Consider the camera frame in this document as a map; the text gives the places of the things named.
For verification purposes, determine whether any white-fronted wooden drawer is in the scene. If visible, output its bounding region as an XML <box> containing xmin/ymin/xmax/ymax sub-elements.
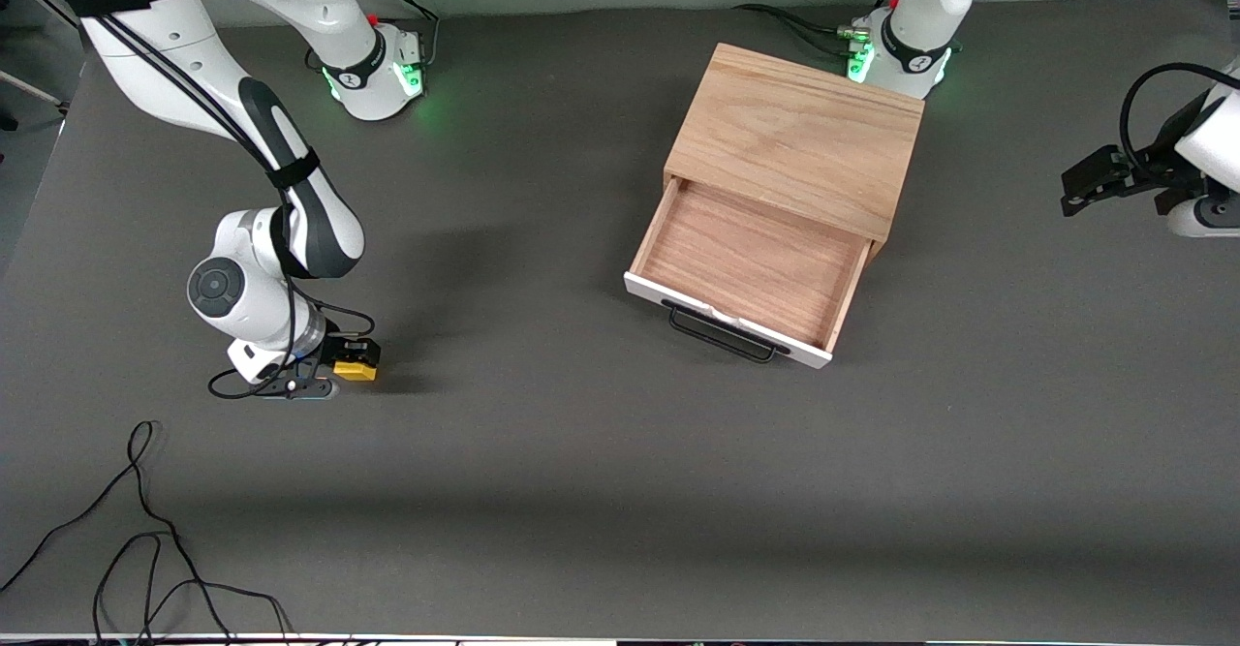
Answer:
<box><xmin>623</xmin><ymin>173</ymin><xmax>874</xmax><ymax>370</ymax></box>

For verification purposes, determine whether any black metal drawer handle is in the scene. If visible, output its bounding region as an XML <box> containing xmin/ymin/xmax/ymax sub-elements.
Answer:
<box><xmin>662</xmin><ymin>299</ymin><xmax>791</xmax><ymax>364</ymax></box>

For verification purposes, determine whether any wooden drawer cabinet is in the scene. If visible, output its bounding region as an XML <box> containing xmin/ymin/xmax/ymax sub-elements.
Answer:
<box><xmin>663</xmin><ymin>43</ymin><xmax>924</xmax><ymax>261</ymax></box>

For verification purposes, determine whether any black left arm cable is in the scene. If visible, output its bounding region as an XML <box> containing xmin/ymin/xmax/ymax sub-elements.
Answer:
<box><xmin>1120</xmin><ymin>62</ymin><xmax>1240</xmax><ymax>158</ymax></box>

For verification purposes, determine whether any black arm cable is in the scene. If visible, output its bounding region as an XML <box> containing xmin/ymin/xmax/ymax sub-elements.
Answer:
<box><xmin>1120</xmin><ymin>62</ymin><xmax>1240</xmax><ymax>158</ymax></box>
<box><xmin>0</xmin><ymin>0</ymin><xmax>377</xmax><ymax>402</ymax></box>

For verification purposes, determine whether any loose black table cable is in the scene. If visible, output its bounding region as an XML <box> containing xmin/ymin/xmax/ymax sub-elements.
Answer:
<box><xmin>0</xmin><ymin>420</ymin><xmax>294</xmax><ymax>645</ymax></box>

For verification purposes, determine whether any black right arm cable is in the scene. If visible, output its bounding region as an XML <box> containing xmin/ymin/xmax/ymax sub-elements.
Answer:
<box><xmin>0</xmin><ymin>0</ymin><xmax>377</xmax><ymax>402</ymax></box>

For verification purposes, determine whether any black base power cable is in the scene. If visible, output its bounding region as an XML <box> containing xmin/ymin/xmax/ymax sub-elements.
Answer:
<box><xmin>363</xmin><ymin>0</ymin><xmax>443</xmax><ymax>72</ymax></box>
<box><xmin>734</xmin><ymin>0</ymin><xmax>907</xmax><ymax>58</ymax></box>

